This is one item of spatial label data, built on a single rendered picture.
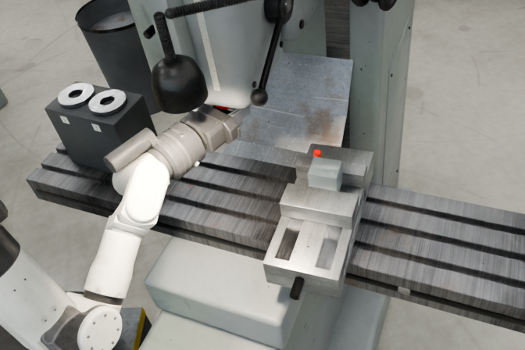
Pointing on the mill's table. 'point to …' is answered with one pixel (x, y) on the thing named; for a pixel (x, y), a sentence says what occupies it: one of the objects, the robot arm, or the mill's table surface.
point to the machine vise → (319, 230)
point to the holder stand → (97, 121)
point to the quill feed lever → (276, 5)
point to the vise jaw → (319, 205)
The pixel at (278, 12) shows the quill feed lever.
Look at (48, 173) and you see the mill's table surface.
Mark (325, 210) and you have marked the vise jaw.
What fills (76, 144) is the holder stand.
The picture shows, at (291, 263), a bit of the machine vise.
